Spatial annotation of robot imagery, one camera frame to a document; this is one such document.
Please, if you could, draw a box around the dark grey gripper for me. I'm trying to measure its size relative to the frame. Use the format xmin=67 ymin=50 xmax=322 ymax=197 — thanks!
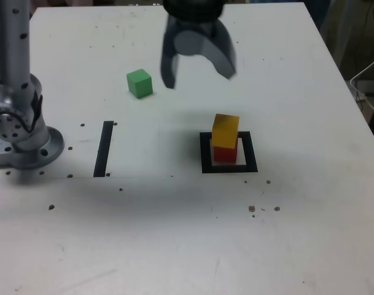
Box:
xmin=160 ymin=0 xmax=238 ymax=90

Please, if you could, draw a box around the green cube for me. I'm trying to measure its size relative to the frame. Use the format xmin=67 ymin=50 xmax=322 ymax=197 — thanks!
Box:
xmin=126 ymin=69 xmax=154 ymax=100

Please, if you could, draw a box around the yellow cube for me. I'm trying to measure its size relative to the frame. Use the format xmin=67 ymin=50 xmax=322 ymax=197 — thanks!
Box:
xmin=211 ymin=113 xmax=240 ymax=150

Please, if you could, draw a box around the red cube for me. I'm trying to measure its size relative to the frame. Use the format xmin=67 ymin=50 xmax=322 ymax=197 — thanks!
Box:
xmin=213 ymin=144 xmax=238 ymax=163

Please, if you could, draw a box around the black tape square outline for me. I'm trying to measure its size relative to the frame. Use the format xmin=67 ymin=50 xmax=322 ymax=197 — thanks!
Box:
xmin=199 ymin=131 xmax=259 ymax=175

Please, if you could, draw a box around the black tape strip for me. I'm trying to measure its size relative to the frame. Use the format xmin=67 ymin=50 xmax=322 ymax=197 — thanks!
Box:
xmin=93 ymin=120 xmax=114 ymax=178

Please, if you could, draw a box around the white metal frame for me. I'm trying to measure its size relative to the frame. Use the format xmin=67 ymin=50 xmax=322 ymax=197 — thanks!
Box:
xmin=329 ymin=0 xmax=359 ymax=62

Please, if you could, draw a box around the white cable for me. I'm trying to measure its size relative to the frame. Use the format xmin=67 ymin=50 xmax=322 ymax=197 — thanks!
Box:
xmin=349 ymin=51 xmax=374 ymax=116

